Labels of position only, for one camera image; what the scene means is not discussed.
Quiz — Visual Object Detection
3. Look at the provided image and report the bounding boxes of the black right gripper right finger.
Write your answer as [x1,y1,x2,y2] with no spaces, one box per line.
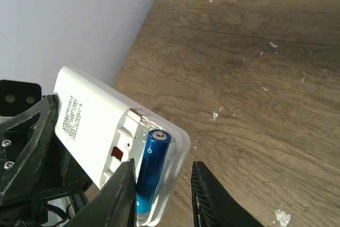
[191,161,262,227]

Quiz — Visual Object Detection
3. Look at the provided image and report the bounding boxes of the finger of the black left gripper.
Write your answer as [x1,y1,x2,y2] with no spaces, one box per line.
[1,95,58,206]

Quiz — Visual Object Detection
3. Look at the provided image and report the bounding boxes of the white remote control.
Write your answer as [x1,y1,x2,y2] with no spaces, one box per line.
[54,67,191,226]

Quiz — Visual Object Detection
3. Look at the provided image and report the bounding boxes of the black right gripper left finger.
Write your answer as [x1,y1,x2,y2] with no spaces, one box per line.
[66,159,137,227]

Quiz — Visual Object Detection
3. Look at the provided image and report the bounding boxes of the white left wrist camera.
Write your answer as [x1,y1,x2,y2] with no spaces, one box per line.
[1,80,43,123]

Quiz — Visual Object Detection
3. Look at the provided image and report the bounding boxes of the blue battery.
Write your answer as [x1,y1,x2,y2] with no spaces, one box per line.
[136,129,171,215]

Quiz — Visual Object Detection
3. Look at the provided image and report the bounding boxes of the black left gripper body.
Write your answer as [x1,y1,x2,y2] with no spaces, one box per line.
[1,134,91,226]

